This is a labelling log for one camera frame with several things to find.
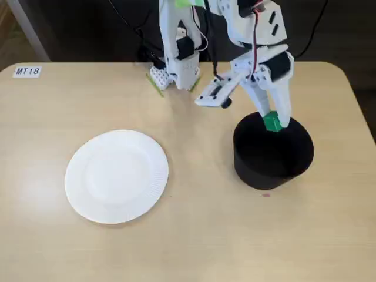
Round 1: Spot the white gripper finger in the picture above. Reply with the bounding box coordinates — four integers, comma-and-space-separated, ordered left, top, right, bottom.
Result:
271, 78, 293, 129
243, 80, 273, 117

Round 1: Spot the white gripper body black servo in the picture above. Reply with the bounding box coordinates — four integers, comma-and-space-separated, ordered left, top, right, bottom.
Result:
230, 46, 295, 89

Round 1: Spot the green cube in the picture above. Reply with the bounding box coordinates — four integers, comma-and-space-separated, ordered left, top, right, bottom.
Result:
263, 110, 284, 133

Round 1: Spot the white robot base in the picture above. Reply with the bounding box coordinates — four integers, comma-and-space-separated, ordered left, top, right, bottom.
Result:
150, 54, 203, 91

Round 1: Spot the black round pot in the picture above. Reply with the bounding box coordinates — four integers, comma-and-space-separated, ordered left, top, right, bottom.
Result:
233, 110, 314, 190

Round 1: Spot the green tape strip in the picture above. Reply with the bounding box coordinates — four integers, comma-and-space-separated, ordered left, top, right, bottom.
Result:
146, 73, 166, 98
189, 75, 204, 93

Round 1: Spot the green tape piece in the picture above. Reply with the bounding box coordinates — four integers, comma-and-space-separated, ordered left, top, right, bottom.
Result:
175, 0, 206, 8

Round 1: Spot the white paper plate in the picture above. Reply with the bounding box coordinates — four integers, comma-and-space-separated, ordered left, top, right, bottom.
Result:
64, 129, 170, 225

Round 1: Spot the white MT18 label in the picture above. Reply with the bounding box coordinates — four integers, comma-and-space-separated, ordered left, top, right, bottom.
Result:
12, 66, 43, 79

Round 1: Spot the red white servo wire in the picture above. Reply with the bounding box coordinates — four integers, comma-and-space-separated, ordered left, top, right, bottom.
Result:
250, 5, 266, 75
192, 5, 210, 53

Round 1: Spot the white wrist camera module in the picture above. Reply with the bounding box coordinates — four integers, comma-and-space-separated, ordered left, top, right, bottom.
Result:
194, 70, 240, 110

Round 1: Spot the black camera cable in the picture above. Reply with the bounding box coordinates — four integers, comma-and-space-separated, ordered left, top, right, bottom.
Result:
204, 0, 220, 80

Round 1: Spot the grey metal post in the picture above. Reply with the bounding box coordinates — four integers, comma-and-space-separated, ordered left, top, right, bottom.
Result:
5, 0, 51, 62

